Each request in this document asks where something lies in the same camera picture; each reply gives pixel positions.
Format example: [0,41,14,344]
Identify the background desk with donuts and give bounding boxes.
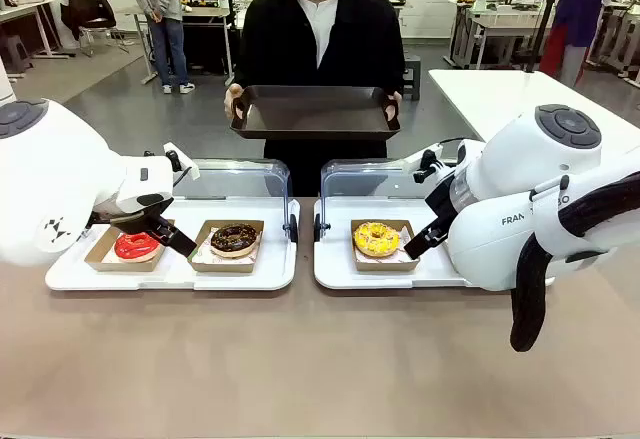
[179,0,237,76]

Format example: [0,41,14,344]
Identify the yellow sprinkled donut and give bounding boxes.
[352,220,402,259]

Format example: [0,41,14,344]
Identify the person's right forearm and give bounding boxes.
[232,43,262,91]

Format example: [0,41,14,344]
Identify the person in purple apron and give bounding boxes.
[539,0,618,88]

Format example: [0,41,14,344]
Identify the white display tray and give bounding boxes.
[313,196,474,292]
[44,196,300,293]

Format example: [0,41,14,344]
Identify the metal frame chair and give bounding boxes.
[74,16,131,59]

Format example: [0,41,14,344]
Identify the long white background workbench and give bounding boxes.
[448,0,557,71]

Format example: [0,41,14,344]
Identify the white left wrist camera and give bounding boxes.
[144,142,201,185]

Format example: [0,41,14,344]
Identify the grey plastic stool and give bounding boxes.
[0,35,34,75]

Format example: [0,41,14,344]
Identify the red glazed donut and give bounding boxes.
[113,231,162,264]

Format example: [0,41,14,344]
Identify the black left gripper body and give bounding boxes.
[87,192,174,234]

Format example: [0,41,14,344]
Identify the dark brown serving tray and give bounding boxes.
[229,84,403,142]

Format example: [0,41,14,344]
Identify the person in black jacket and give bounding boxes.
[232,0,406,198]

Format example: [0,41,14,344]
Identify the white wall desk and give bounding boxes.
[0,0,70,61]

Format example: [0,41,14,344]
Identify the person's right hand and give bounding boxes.
[223,83,246,121]

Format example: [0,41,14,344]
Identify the white side table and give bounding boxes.
[427,68,640,146]

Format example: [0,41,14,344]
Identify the chocolate glazed donut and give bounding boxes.
[209,223,260,259]

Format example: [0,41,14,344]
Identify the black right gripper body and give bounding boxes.
[423,171,469,225]

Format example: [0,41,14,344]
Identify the small white background table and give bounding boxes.
[116,5,162,86]

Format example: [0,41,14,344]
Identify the dark step stool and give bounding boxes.
[401,53,424,101]

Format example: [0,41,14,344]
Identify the person's left forearm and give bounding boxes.
[382,43,406,95]

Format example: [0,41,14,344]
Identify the white cylindrical appliance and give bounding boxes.
[0,52,14,106]

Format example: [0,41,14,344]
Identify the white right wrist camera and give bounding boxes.
[403,142,459,184]

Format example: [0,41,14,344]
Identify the black cable sleeve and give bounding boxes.
[509,173,640,353]

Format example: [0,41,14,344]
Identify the brown cardboard donut box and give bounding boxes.
[190,218,266,275]
[83,222,169,274]
[349,218,421,273]

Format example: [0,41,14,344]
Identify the clear plastic display lid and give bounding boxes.
[172,158,293,240]
[319,158,432,233]

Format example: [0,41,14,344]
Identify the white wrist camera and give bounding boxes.
[144,142,201,185]
[403,142,459,184]

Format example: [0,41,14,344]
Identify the black tripod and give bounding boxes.
[521,0,569,75]

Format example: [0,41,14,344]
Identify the black jacket on chair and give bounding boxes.
[60,0,118,43]

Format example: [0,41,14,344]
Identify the person's left hand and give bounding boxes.
[384,89,405,122]

